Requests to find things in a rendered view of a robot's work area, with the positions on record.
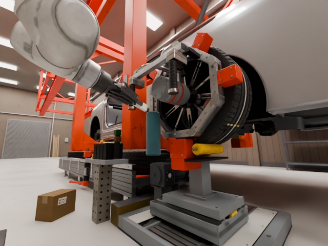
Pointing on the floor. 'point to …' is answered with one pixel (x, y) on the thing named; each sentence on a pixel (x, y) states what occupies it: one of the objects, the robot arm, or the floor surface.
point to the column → (101, 193)
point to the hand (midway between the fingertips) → (140, 105)
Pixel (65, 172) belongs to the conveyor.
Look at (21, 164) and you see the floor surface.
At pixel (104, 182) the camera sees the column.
